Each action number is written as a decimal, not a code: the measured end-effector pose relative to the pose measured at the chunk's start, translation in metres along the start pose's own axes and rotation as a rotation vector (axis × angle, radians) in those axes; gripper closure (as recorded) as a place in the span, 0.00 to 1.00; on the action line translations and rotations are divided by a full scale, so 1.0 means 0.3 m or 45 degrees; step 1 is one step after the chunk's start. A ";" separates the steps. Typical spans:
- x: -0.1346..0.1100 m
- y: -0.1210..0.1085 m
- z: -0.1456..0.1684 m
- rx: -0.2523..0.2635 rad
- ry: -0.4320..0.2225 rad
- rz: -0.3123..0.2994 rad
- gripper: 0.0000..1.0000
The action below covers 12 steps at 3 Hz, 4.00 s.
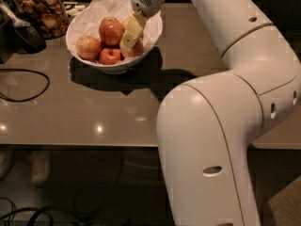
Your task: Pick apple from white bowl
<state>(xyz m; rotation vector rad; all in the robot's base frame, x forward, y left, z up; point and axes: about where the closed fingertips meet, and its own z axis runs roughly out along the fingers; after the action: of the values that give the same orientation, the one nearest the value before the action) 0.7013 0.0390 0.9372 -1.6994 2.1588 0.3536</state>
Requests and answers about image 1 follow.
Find black cables on floor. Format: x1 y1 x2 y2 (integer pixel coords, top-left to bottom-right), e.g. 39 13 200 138
0 197 131 226

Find glass jar of dried slices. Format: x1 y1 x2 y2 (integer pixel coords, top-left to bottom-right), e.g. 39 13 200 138
14 0 69 40

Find black appliance with silver handle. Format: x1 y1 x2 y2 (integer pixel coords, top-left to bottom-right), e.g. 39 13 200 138
0 0 46 54

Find white paper bowl liner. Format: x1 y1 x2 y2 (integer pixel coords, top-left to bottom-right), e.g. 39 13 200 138
67 0 162 68

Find small front red apple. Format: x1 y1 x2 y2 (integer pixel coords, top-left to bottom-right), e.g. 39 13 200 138
99 48 121 65

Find yellow-red apple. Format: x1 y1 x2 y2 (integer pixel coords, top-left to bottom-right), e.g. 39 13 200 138
119 38 144 58
121 18 144 40
76 36 102 60

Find white ceramic bowl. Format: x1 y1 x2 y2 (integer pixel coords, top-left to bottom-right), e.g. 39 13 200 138
65 0 164 75

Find top centre red apple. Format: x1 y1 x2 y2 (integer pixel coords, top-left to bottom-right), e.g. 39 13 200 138
99 17 124 46

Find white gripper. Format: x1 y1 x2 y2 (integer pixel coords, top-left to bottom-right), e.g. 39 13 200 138
120 0 165 52

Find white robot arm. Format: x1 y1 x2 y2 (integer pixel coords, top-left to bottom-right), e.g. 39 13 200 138
156 0 301 226

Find black cable on table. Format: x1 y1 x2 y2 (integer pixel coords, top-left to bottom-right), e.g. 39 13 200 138
0 68 51 104

